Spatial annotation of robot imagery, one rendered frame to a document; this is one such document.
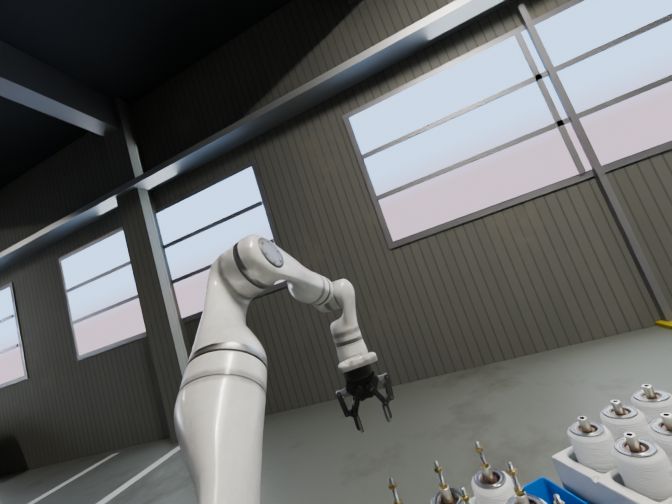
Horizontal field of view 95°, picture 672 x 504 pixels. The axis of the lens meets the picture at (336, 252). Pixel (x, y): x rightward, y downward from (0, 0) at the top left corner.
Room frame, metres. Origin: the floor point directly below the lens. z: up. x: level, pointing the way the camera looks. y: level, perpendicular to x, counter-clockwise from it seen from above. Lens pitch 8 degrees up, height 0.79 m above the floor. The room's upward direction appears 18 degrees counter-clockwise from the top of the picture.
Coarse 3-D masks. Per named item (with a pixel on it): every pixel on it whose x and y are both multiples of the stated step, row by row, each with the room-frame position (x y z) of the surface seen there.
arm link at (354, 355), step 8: (352, 344) 0.76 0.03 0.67; (360, 344) 0.77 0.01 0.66; (344, 352) 0.76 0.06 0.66; (352, 352) 0.75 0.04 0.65; (360, 352) 0.76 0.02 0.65; (344, 360) 0.76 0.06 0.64; (352, 360) 0.72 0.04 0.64; (360, 360) 0.72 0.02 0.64; (368, 360) 0.72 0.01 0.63; (376, 360) 0.73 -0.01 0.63; (344, 368) 0.71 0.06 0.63; (352, 368) 0.72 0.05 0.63
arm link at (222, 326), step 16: (224, 256) 0.48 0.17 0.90; (224, 272) 0.47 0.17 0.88; (240, 272) 0.46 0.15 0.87; (208, 288) 0.46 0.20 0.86; (224, 288) 0.47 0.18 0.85; (240, 288) 0.48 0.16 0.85; (256, 288) 0.49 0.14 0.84; (208, 304) 0.43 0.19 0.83; (224, 304) 0.44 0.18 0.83; (240, 304) 0.49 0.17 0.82; (208, 320) 0.39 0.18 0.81; (224, 320) 0.39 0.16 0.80; (240, 320) 0.42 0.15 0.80; (208, 336) 0.36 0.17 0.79; (224, 336) 0.36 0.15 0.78; (240, 336) 0.36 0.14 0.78; (192, 352) 0.36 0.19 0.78; (208, 352) 0.34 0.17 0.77; (256, 352) 0.36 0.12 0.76
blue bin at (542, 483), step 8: (536, 480) 0.98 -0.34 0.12; (544, 480) 0.98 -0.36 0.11; (528, 488) 0.98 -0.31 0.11; (536, 488) 0.98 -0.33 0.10; (544, 488) 0.99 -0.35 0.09; (552, 488) 0.96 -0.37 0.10; (560, 488) 0.93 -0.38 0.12; (536, 496) 0.98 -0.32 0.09; (544, 496) 0.98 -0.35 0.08; (552, 496) 0.97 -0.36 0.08; (560, 496) 0.94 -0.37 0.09; (568, 496) 0.91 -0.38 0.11; (576, 496) 0.89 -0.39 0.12
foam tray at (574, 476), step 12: (552, 456) 0.97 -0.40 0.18; (564, 456) 0.95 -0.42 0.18; (564, 468) 0.93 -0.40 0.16; (576, 468) 0.89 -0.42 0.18; (588, 468) 0.88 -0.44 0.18; (564, 480) 0.95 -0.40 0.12; (576, 480) 0.90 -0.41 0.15; (588, 480) 0.86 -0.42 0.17; (600, 480) 0.83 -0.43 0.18; (612, 480) 0.82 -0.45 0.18; (576, 492) 0.92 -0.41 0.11; (588, 492) 0.88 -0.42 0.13; (600, 492) 0.84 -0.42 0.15; (612, 492) 0.80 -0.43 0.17; (624, 492) 0.78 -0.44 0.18; (636, 492) 0.77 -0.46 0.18
